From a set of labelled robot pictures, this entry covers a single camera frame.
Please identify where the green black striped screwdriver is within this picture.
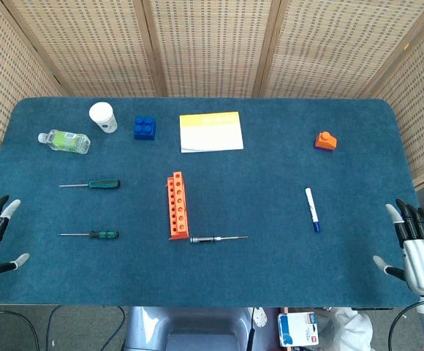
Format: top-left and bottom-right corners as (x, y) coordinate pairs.
(58, 229), (120, 241)

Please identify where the teal handle screwdriver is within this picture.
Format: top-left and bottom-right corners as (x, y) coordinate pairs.
(58, 178), (121, 190)

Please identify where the orange tool rack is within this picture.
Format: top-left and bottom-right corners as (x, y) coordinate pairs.
(167, 171), (190, 241)

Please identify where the white cloth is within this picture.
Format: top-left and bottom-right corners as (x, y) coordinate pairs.
(316, 306), (376, 351)

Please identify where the white marker blue cap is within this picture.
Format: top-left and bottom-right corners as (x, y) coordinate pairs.
(304, 187), (322, 234)

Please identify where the clear bottle green label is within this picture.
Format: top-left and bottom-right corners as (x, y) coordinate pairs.
(37, 129), (91, 155)

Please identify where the blue white box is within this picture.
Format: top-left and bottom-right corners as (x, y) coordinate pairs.
(276, 311), (321, 347)

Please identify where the orange purple toy block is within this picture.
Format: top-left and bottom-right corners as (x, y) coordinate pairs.
(314, 131), (338, 152)

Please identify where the white paper cup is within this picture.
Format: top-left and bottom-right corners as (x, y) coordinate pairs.
(88, 102), (118, 134)

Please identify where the blue table cloth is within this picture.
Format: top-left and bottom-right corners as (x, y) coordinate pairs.
(0, 97), (424, 308)

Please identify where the white perforated plate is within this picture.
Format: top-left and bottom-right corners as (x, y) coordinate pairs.
(254, 306), (268, 328)

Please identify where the blue toy brick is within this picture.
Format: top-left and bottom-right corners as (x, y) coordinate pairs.
(133, 116), (157, 141)

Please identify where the black metal screwdriver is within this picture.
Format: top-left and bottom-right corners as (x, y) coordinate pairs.
(189, 235), (249, 245)

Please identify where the grey robot torso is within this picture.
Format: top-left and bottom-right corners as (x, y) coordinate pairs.
(124, 306), (282, 351)

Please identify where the yellow white notepad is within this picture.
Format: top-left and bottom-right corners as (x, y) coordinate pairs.
(178, 111), (245, 154)

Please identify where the woven folding screen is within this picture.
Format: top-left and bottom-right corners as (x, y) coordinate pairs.
(0, 0), (424, 191)

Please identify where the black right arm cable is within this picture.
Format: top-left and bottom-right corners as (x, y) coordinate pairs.
(387, 298), (424, 351)

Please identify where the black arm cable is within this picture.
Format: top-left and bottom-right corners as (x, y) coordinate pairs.
(0, 308), (40, 351)
(387, 298), (424, 351)

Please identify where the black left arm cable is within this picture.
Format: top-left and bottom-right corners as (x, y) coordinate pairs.
(0, 308), (40, 351)

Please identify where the black floor cable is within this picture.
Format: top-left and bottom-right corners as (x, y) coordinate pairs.
(97, 306), (126, 351)
(45, 305), (65, 351)

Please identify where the black torso cable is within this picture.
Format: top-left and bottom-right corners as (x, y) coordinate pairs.
(246, 306), (256, 351)

